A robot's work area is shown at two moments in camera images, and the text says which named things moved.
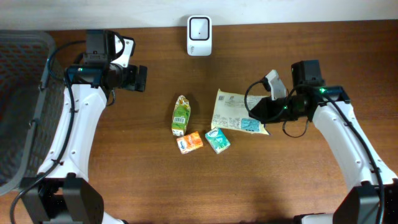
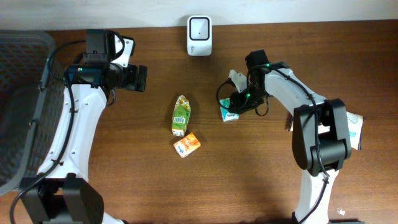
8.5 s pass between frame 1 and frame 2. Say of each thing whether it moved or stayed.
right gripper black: moved
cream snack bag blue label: moved
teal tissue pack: moved
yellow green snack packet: stayed
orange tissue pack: moved
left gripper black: stayed
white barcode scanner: stayed
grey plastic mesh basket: stayed
